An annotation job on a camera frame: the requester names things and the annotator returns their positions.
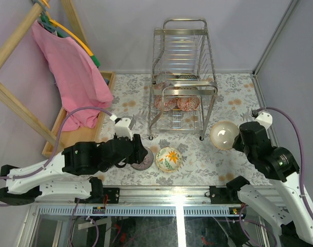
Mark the cream bowl orange rim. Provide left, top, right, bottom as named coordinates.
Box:
left=210, top=121, right=240, bottom=150

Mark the brown patterned bowl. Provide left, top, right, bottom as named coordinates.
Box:
left=179, top=86, right=198, bottom=90

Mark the blue patterned bowl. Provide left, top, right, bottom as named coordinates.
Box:
left=178, top=74, right=198, bottom=80

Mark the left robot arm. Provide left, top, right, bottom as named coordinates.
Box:
left=0, top=134, right=148, bottom=207

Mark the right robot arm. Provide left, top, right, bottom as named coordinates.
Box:
left=226, top=121, right=313, bottom=246

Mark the stainless steel dish rack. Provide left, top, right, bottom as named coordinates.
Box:
left=148, top=18, right=218, bottom=140

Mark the purple striped bowl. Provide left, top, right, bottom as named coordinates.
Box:
left=131, top=147, right=154, bottom=171

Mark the orange flower patterned bowl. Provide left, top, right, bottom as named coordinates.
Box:
left=155, top=147, right=182, bottom=172

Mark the wooden tray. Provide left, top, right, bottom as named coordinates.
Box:
left=51, top=71, right=116, bottom=148

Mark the pink cloth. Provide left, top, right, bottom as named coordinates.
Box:
left=30, top=20, right=115, bottom=133

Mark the yellow plastic hanger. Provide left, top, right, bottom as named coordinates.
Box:
left=44, top=0, right=94, bottom=58

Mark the green plastic hanger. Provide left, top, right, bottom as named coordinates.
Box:
left=38, top=13, right=100, bottom=67

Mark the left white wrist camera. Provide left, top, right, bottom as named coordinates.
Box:
left=110, top=114, right=134, bottom=140

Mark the aluminium rail frame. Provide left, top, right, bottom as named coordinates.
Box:
left=17, top=184, right=313, bottom=247

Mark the wooden clothes rack frame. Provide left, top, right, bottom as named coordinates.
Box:
left=0, top=0, right=89, bottom=155

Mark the aluminium corner post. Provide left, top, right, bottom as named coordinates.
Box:
left=252, top=0, right=301, bottom=77

